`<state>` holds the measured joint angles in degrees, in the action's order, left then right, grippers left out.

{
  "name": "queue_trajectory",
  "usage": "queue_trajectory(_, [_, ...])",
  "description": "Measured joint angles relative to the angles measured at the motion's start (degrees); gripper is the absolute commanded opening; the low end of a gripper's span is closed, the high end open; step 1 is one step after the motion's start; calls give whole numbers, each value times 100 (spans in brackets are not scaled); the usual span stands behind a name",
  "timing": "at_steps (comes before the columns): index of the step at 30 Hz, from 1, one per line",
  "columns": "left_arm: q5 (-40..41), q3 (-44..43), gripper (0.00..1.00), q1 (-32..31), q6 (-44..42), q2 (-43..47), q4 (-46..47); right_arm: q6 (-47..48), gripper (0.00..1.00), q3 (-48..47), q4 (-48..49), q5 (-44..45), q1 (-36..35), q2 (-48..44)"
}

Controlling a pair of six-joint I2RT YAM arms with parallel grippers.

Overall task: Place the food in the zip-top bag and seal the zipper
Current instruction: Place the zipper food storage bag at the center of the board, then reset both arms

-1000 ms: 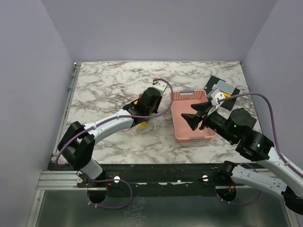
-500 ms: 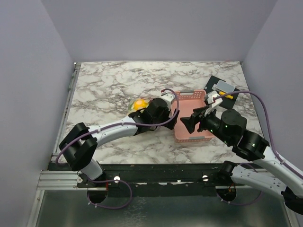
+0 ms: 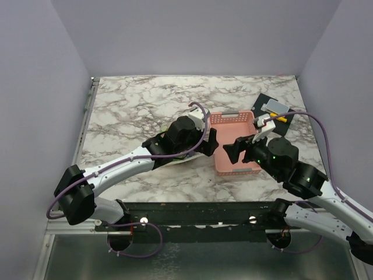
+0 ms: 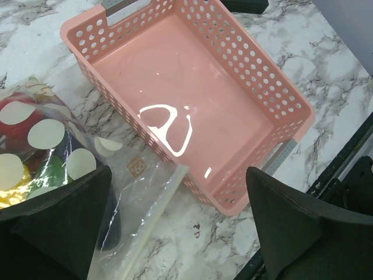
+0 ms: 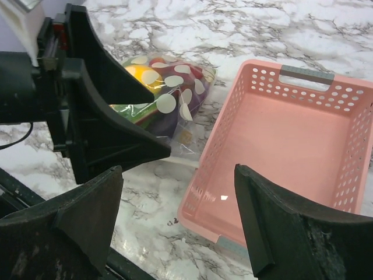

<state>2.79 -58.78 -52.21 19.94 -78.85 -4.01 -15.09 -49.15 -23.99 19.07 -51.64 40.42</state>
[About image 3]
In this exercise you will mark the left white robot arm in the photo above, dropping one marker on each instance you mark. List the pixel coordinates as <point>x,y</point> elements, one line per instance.
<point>78,192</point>

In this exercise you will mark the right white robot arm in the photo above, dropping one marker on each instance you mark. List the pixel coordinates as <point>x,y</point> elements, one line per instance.
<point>350,224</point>

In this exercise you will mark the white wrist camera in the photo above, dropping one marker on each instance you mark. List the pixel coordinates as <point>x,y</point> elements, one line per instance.
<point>199,119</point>
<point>264,126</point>

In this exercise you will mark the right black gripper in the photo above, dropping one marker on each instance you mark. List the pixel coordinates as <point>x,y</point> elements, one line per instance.
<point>240,144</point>

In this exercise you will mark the clear zip top bag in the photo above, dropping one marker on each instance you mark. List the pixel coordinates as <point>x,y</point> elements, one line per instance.
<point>173,142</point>

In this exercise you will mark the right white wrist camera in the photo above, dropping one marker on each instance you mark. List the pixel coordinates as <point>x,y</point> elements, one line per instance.
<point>264,126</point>

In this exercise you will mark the black mounting rail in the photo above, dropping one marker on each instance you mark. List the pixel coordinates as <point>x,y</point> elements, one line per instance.
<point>200,222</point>

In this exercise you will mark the pink plastic basket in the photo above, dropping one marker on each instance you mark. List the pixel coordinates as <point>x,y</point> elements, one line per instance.
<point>229,126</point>

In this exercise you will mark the yellow small tool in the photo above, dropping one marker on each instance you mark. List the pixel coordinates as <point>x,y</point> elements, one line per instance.
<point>278,117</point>

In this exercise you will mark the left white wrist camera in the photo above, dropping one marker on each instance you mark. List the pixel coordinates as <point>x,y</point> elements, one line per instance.
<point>199,119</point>

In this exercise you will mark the black scale board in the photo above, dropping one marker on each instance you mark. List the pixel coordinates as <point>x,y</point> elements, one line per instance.
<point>281,128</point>

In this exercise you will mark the grey rectangular box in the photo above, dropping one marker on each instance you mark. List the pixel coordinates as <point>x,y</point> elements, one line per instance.
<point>275,107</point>

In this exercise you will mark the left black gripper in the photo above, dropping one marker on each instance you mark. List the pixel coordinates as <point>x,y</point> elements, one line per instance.
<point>208,147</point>

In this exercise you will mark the left aluminium frame rail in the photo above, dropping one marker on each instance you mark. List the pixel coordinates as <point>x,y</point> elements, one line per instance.
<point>87,112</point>

